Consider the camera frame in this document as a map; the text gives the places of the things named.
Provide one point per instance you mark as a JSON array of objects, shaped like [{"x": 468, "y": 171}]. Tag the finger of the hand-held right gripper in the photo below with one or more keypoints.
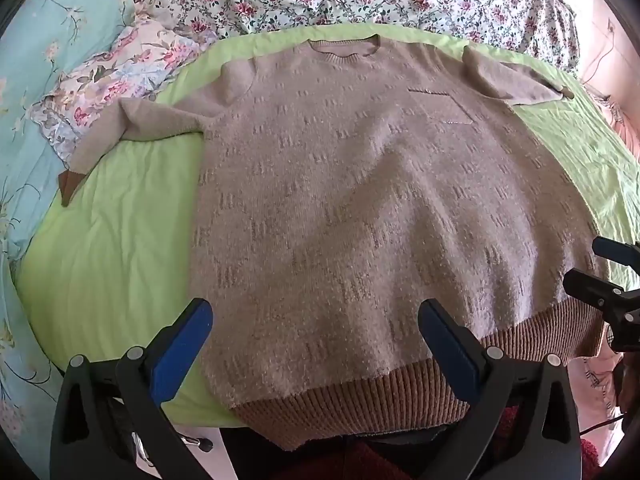
[
  {"x": 592, "y": 287},
  {"x": 617, "y": 251}
]

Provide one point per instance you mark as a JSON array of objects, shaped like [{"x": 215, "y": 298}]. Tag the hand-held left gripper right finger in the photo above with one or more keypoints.
[{"x": 447, "y": 345}]

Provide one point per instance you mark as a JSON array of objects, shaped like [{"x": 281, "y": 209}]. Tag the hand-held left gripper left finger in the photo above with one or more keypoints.
[{"x": 186, "y": 345}]

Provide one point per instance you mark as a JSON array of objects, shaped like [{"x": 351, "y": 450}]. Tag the taupe knitted sweater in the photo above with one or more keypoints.
[{"x": 350, "y": 185}]

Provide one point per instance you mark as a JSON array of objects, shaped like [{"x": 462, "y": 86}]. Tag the pink checkered cloth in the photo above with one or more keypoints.
[{"x": 597, "y": 385}]

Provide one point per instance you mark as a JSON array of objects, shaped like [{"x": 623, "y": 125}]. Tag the light green bed sheet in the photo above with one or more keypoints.
[{"x": 110, "y": 260}]

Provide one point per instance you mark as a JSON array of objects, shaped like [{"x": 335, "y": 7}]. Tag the pink striped cloth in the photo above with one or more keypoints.
[{"x": 625, "y": 125}]

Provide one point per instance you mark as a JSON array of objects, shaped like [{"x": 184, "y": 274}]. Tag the person's dark red clothing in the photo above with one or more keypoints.
[{"x": 370, "y": 462}]

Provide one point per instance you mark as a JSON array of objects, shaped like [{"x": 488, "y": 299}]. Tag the pale floral pillow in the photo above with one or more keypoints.
[{"x": 115, "y": 75}]

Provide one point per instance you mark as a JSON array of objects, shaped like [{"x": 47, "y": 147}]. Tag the teal floral blanket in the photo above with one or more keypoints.
[{"x": 30, "y": 60}]

